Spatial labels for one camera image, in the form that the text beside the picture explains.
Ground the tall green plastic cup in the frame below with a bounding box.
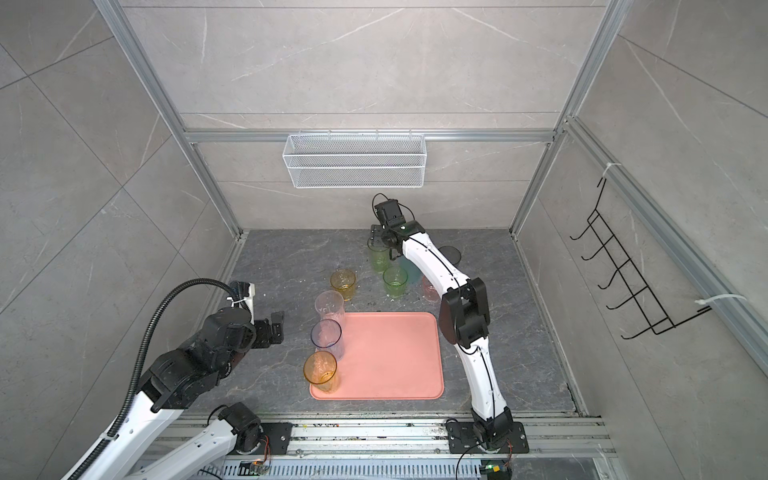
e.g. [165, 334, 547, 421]
[367, 237, 390, 273]

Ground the blue plastic cup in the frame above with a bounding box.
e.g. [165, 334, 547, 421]
[310, 318, 345, 360]

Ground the tall yellow plastic cup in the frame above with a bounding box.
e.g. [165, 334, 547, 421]
[303, 351, 340, 393]

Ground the clear plastic cup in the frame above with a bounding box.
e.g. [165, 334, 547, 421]
[314, 290, 345, 326]

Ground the pink tray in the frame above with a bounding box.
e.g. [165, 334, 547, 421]
[309, 312, 444, 401]

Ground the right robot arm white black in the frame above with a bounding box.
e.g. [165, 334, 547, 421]
[372, 197, 514, 451]

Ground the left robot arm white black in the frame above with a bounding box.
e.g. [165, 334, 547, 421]
[65, 278, 285, 479]

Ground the teal plastic cup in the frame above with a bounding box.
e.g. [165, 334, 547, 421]
[399, 256, 422, 284]

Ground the short green plastic cup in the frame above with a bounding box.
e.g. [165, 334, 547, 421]
[382, 266, 409, 298]

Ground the short yellow plastic cup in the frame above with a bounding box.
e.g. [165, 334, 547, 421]
[330, 269, 357, 301]

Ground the dark grey plastic cup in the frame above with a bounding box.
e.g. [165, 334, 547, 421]
[439, 245, 462, 267]

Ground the pink plastic cup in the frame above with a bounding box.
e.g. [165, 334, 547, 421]
[421, 276, 441, 303]

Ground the white wire mesh basket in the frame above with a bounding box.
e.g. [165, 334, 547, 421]
[282, 133, 428, 189]

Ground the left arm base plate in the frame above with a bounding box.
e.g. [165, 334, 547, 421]
[251, 422, 293, 456]

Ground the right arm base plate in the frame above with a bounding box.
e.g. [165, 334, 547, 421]
[444, 419, 530, 455]

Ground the black wire hook rack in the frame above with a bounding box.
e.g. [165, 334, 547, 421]
[569, 178, 713, 341]

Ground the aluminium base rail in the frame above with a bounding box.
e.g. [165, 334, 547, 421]
[131, 414, 627, 479]

